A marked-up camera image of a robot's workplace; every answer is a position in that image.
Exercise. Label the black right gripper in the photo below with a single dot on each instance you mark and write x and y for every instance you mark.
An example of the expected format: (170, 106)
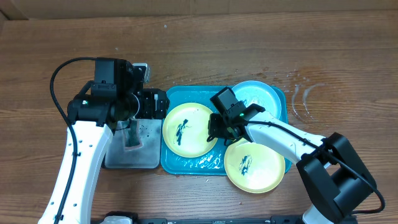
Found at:
(218, 129)

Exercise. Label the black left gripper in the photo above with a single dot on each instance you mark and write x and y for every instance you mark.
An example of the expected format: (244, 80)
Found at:
(149, 112)

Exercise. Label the yellow plate with blue stain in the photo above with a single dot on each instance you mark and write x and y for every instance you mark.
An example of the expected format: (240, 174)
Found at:
(185, 130)

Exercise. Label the pink and green sponge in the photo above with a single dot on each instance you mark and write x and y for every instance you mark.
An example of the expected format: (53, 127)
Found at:
(132, 140)

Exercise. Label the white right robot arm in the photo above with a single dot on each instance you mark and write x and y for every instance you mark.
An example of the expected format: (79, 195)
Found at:
(337, 182)

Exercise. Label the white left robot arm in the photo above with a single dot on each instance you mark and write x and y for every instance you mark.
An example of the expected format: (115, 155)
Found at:
(110, 103)

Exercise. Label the black tray with soapy water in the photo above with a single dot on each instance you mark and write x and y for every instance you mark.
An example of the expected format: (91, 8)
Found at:
(146, 157)

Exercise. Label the light blue plate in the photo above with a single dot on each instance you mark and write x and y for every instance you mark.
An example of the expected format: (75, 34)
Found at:
(256, 92)

